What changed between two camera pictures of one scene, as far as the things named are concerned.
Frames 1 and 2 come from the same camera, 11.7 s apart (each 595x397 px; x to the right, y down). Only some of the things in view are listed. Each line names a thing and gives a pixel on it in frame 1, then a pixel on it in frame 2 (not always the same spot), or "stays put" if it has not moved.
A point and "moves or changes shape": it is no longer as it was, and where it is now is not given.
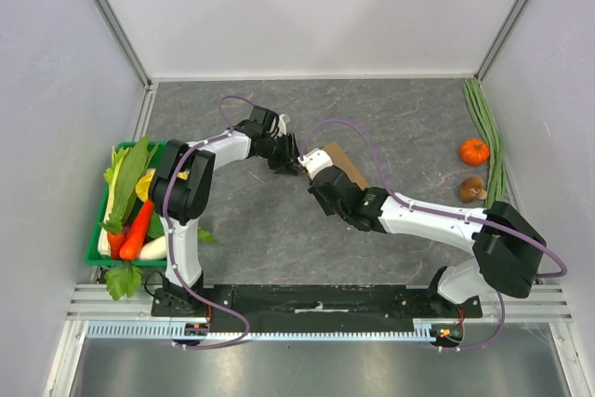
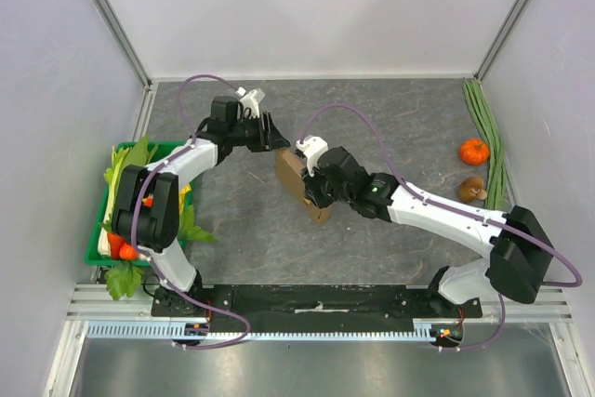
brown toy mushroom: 470,189 stays put
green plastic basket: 92,253 stays put
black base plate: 307,305 stays put
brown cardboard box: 339,158 moves or changes shape
